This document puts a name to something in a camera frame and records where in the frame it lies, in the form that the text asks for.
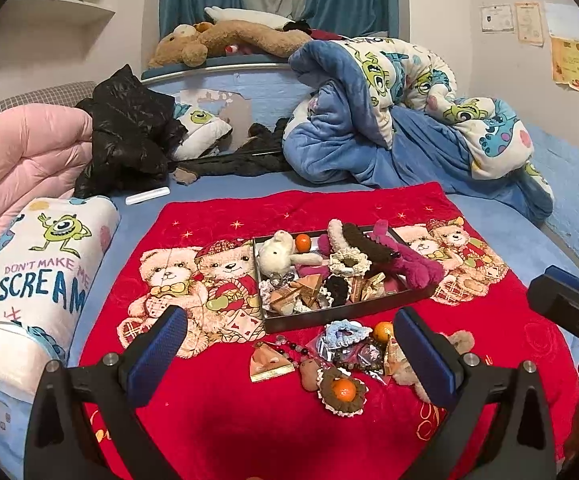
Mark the small white framed certificate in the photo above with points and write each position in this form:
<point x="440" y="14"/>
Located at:
<point x="497" y="17"/>

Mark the cream lace scrunchie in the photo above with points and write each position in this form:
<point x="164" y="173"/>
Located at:
<point x="349" y="262"/>

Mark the blue padded bed headboard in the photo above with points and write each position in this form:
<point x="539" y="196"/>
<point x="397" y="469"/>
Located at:
<point x="259" y="85"/>

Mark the white plush bunny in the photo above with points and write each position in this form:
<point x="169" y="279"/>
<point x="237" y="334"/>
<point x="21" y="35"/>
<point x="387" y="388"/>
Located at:
<point x="277" y="255"/>

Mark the red and black plush toy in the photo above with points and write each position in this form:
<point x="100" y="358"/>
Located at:
<point x="327" y="35"/>

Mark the grey checked headboard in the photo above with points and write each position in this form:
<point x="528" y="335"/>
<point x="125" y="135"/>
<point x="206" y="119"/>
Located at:
<point x="44" y="95"/>

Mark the white wall shelf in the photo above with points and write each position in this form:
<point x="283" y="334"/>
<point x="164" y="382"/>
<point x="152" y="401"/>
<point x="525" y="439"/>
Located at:
<point x="69" y="10"/>

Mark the gold satin bow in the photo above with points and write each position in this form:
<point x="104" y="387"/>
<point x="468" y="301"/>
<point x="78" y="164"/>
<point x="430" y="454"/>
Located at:
<point x="369" y="285"/>
<point x="309" y="287"/>

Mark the blue lace scrunchie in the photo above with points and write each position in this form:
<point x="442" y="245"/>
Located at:
<point x="347" y="332"/>

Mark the pink quilt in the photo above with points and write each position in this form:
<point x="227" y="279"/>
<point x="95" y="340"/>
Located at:
<point x="19" y="155"/>

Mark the white stick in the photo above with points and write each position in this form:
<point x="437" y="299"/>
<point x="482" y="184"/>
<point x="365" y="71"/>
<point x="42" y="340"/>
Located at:
<point x="147" y="195"/>

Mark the white monster print pillow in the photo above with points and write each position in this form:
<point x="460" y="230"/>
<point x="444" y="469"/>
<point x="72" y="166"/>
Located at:
<point x="34" y="280"/>

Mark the brown felt hair clip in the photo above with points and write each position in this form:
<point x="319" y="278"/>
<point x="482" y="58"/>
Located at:
<point x="309" y="375"/>

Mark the white plush toy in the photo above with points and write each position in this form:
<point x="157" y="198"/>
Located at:
<point x="249" y="15"/>

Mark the maroon plush toy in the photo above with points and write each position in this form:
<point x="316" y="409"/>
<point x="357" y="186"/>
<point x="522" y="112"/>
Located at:
<point x="409" y="262"/>

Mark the brown lace-trimmed scrunchie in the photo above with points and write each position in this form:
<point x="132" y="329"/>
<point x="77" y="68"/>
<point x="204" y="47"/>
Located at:
<point x="327" y="400"/>

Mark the black down jacket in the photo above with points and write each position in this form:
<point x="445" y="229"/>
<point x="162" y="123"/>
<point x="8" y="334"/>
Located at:
<point x="124" y="125"/>

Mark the brown teddy bear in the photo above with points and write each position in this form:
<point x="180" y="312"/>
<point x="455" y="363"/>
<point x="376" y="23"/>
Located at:
<point x="239" y="35"/>

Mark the beige wall certificate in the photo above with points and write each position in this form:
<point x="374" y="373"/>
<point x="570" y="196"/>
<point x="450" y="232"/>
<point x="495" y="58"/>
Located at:
<point x="528" y="22"/>

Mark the blue monster print duvet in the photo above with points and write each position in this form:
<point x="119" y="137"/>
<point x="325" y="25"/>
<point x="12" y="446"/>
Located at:
<point x="349" y="150"/>

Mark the black scrunchie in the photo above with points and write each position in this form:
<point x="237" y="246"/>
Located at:
<point x="337" y="287"/>

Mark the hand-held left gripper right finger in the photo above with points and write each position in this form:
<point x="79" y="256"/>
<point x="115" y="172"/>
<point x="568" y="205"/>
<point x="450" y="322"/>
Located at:
<point x="422" y="360"/>

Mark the red teddy bear printed blanket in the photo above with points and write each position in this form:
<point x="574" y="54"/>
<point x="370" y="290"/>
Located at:
<point x="249" y="425"/>

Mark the orange tangerine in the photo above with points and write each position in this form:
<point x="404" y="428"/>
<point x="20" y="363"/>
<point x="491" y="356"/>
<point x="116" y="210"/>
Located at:
<point x="344" y="390"/>
<point x="303" y="243"/>
<point x="383" y="331"/>

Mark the beige fluffy hair clip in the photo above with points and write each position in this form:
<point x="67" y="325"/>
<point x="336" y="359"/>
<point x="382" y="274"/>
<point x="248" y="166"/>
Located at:
<point x="337" y="235"/>

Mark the brown gold-edged bow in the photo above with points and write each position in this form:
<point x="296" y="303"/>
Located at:
<point x="269" y="362"/>

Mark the brown fuzzy hair clip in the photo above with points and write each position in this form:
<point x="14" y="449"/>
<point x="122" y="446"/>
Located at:
<point x="364" y="242"/>

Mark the black shallow box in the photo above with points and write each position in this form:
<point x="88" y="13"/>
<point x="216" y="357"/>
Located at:
<point x="319" y="321"/>

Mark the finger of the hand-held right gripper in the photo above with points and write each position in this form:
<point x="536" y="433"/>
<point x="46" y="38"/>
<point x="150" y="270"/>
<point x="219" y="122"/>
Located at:
<point x="567" y="280"/>
<point x="559" y="305"/>

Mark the white wall sheet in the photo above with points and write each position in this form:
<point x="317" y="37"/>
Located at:
<point x="569" y="20"/>

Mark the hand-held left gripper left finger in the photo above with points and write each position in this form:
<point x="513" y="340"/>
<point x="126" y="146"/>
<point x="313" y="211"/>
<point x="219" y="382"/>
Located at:
<point x="157" y="355"/>

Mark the small monster print pillow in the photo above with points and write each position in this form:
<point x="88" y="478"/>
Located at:
<point x="199" y="127"/>

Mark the dark clothing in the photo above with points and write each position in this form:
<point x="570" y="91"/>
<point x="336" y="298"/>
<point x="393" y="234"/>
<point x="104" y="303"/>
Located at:
<point x="249" y="157"/>

